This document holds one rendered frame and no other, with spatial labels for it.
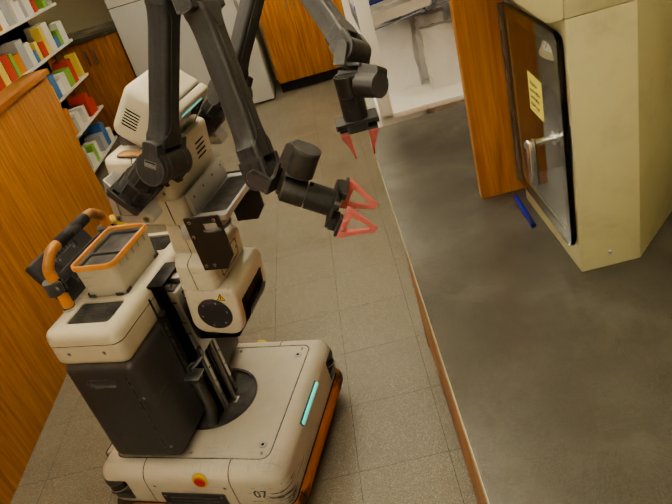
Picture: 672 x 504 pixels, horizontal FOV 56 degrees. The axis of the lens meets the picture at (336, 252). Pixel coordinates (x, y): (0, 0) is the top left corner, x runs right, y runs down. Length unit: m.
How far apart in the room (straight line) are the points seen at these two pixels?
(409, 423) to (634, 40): 1.57
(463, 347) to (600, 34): 0.55
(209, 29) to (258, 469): 1.25
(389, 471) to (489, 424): 1.22
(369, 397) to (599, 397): 1.51
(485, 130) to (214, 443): 1.27
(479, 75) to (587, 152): 0.38
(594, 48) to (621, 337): 0.46
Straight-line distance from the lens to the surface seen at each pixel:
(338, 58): 1.48
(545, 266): 1.30
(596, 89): 1.13
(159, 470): 2.16
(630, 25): 1.12
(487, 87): 1.46
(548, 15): 1.07
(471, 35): 1.43
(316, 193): 1.27
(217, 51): 1.30
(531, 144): 1.17
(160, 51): 1.38
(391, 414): 2.37
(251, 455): 2.03
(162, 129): 1.42
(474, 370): 1.10
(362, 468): 2.24
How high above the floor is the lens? 1.69
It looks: 30 degrees down
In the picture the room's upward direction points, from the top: 17 degrees counter-clockwise
